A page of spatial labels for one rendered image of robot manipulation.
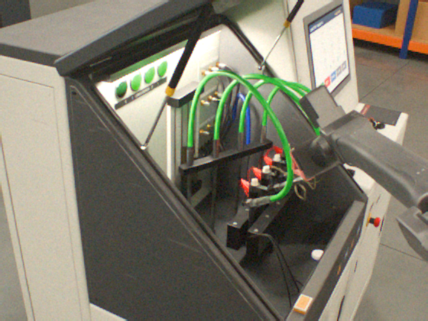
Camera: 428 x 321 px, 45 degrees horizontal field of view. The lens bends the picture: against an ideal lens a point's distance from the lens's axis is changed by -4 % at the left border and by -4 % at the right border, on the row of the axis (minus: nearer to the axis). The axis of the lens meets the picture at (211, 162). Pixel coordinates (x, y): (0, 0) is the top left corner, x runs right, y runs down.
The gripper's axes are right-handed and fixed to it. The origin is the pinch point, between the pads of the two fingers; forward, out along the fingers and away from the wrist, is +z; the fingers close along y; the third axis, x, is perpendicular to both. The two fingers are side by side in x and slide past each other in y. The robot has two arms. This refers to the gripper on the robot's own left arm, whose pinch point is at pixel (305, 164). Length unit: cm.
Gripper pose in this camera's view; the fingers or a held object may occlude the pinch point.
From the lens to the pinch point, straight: 111.9
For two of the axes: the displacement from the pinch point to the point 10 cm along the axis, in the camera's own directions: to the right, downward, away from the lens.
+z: -2.1, 2.6, 9.4
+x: 4.6, 8.8, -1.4
